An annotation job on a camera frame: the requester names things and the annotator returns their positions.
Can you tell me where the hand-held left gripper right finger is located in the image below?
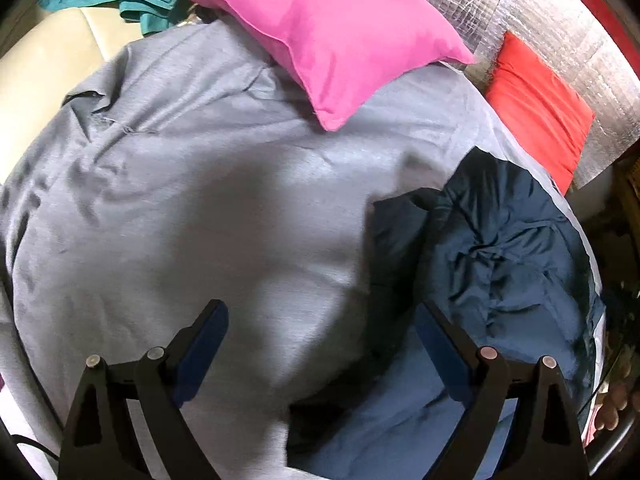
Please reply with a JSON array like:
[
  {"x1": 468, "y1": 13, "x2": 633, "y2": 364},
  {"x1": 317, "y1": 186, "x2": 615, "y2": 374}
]
[{"x1": 414, "y1": 301, "x2": 591, "y2": 480}]

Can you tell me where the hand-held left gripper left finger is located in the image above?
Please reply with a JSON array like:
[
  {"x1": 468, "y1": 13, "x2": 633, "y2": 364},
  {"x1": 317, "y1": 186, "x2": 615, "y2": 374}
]
[{"x1": 59, "y1": 299, "x2": 230, "y2": 480}]

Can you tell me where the navy blue padded jacket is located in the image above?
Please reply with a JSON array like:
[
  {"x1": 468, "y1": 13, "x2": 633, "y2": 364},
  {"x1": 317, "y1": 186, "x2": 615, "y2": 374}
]
[{"x1": 287, "y1": 146, "x2": 607, "y2": 480}]

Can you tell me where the grey bed sheet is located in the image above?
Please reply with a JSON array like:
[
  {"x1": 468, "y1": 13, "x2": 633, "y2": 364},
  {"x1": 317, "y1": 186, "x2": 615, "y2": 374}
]
[{"x1": 0, "y1": 22, "x2": 606, "y2": 480}]

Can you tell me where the red pillow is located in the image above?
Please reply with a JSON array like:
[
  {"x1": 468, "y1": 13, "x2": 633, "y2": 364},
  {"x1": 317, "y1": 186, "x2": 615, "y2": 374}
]
[{"x1": 484, "y1": 30, "x2": 597, "y2": 195}]

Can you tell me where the cream leather sofa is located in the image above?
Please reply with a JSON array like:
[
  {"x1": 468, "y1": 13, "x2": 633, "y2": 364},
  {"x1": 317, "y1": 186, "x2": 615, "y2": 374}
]
[{"x1": 0, "y1": 6, "x2": 143, "y2": 186}]

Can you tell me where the pink pillow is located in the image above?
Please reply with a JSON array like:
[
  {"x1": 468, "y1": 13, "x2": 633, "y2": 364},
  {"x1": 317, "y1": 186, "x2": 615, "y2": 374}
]
[{"x1": 171, "y1": 0, "x2": 476, "y2": 132}]

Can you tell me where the silver insulation foil sheet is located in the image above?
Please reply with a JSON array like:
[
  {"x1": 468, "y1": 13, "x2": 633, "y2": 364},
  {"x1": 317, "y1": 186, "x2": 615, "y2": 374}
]
[{"x1": 380, "y1": 0, "x2": 640, "y2": 191}]

